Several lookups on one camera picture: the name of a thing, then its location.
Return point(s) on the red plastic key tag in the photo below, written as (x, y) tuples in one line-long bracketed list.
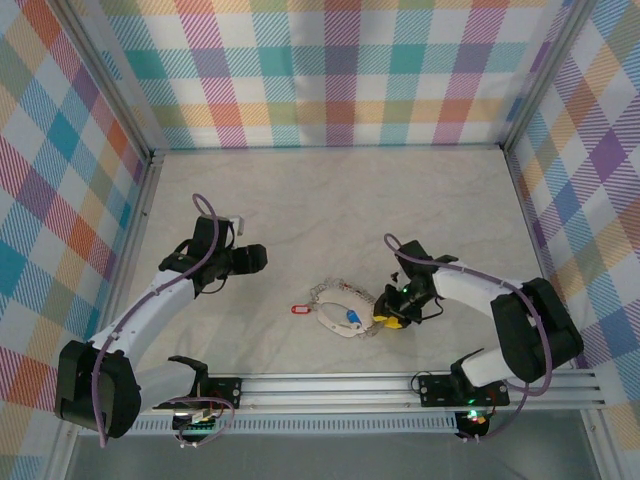
[(301, 311)]

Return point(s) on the aluminium frame post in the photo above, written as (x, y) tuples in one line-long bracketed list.
[(545, 75), (110, 80)]

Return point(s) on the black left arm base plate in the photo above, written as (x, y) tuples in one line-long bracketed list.
[(227, 392)]

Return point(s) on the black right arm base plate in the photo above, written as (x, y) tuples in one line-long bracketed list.
[(435, 390)]

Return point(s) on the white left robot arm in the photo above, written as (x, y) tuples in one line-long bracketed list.
[(145, 310)]

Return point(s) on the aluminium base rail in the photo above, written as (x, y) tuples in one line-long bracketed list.
[(325, 392)]

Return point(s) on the grey metal base panel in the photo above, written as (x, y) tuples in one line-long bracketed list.
[(325, 460)]

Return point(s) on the blue plastic key tag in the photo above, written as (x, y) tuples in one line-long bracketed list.
[(352, 318)]

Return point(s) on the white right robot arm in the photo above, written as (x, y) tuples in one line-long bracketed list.
[(470, 290)]

